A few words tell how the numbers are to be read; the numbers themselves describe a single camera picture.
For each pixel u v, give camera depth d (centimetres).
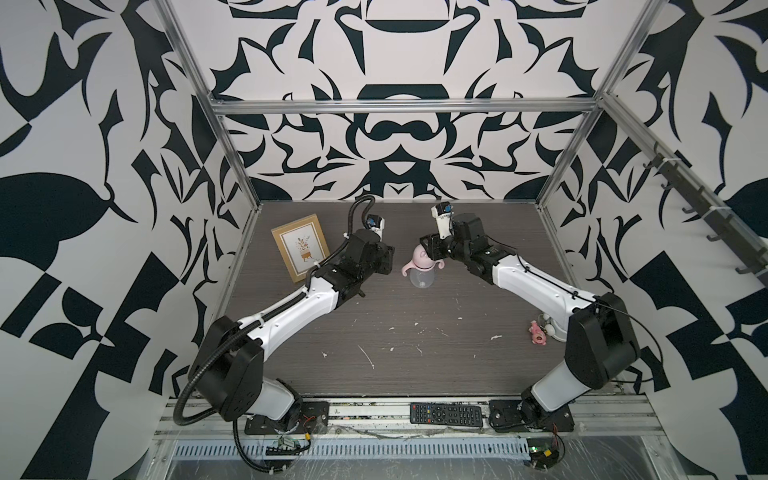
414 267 89
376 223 72
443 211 76
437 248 77
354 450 78
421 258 85
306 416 74
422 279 96
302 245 95
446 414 74
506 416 74
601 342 45
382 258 74
